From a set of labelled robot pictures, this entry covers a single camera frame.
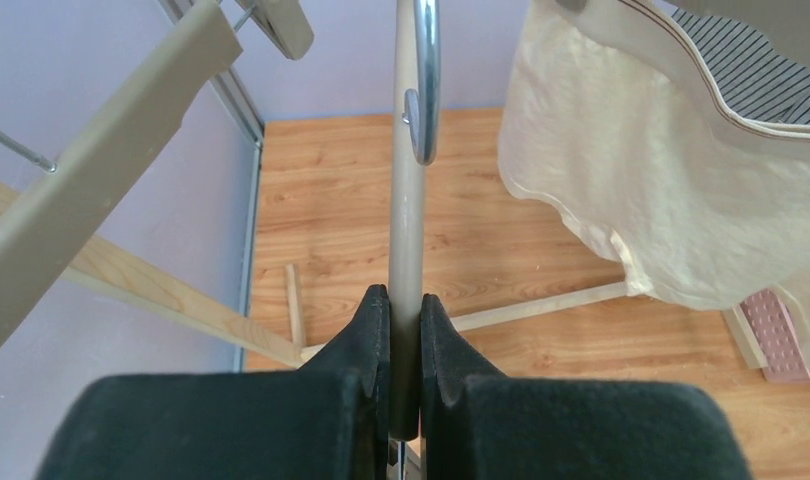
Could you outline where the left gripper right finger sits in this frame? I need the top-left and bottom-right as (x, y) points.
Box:
(420, 295), (752, 479)

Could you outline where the wooden clothes rack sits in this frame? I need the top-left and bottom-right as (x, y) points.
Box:
(0, 183), (768, 369)

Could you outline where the empty beige clip hanger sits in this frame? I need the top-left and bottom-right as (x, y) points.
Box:
(0, 0), (316, 369)

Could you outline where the pink plastic basket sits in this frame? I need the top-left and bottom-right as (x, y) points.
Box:
(740, 289), (810, 384)

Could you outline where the striped grey underwear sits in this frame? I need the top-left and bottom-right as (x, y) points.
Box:
(672, 9), (810, 125)

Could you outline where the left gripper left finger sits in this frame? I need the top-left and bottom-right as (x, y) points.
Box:
(37, 285), (391, 479)

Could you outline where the cream underwear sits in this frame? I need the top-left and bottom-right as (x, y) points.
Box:
(498, 1), (810, 377)

